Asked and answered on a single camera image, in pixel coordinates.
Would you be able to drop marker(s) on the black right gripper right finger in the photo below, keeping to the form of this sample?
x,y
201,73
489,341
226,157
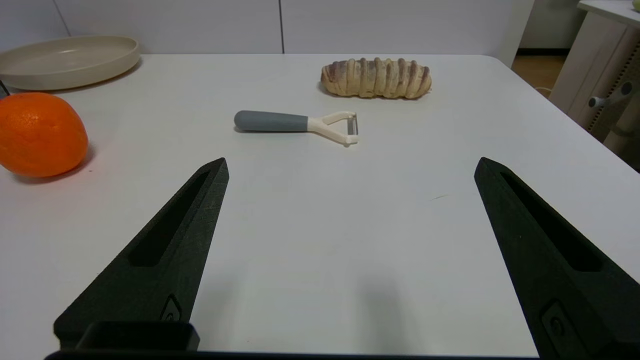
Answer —
x,y
560,280

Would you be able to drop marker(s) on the striped bread loaf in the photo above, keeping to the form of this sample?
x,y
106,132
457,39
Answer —
x,y
375,78

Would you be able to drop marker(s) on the beige round plate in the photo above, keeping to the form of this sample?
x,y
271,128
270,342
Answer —
x,y
65,62

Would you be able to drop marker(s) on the orange fruit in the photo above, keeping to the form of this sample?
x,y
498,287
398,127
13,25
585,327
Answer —
x,y
40,135

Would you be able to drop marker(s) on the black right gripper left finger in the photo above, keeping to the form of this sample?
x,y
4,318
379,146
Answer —
x,y
165,260

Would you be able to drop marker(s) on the white side desk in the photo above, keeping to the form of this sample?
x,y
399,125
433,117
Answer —
x,y
590,60

